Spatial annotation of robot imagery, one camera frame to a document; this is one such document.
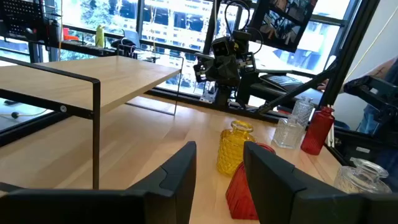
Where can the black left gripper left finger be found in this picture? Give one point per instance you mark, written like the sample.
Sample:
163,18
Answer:
93,208

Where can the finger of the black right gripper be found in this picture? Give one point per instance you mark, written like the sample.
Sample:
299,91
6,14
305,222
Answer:
200,70
247,63

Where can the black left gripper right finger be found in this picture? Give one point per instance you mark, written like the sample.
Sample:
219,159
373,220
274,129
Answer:
295,202

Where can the clear honeycomb wide-rim vase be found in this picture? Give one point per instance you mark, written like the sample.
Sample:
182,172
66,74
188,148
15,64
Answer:
357,180

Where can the clear diamond-cut glass vase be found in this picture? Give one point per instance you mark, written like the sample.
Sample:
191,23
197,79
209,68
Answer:
287,133

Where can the red ribbed bottle vase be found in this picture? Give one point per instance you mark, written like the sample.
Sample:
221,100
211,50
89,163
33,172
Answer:
317,133

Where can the clear tall ribbed glass vase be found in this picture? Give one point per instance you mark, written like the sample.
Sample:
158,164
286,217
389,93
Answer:
303,109

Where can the yellow honeycomb glass vase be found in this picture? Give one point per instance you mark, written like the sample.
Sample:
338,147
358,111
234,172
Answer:
231,149

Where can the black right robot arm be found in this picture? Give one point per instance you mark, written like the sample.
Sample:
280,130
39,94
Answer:
248,87

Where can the black laptop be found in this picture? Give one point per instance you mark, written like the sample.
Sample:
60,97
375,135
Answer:
281,81

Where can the computer monitor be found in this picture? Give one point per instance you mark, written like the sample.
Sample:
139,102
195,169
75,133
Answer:
283,23

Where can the yellow-green bottle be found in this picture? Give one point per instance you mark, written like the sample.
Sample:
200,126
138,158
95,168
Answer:
100,36

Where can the person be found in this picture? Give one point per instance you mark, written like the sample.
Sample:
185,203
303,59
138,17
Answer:
384,70

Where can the red bin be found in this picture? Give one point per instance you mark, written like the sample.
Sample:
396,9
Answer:
67,35

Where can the black pegboard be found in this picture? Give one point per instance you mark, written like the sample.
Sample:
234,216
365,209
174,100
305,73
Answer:
21,15

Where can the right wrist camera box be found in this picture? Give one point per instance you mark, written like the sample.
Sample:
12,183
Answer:
221,46

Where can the black aluminium rig frame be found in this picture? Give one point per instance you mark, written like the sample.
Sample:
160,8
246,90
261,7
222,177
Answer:
351,53

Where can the wooden shelf black metal frame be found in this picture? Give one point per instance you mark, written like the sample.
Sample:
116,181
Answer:
93,77

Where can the black mounting bracket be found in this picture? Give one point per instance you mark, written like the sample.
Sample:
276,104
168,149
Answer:
370,91

